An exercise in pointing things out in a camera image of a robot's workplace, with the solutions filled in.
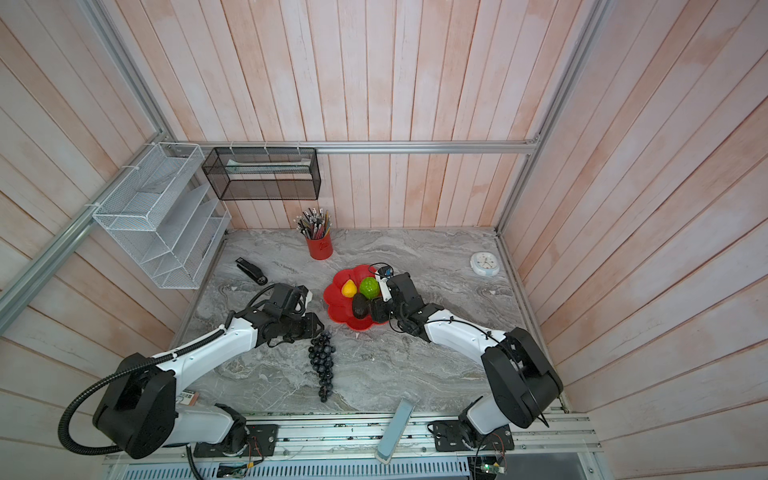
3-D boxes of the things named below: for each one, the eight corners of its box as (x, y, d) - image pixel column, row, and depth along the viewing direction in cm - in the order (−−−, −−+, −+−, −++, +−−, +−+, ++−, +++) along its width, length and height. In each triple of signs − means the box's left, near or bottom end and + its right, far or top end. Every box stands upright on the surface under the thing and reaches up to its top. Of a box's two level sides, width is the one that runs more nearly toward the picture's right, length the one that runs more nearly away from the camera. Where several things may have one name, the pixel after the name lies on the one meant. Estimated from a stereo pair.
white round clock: (472, 276, 108) (475, 271, 106) (467, 256, 114) (469, 251, 112) (499, 276, 108) (502, 271, 106) (493, 256, 114) (495, 251, 112)
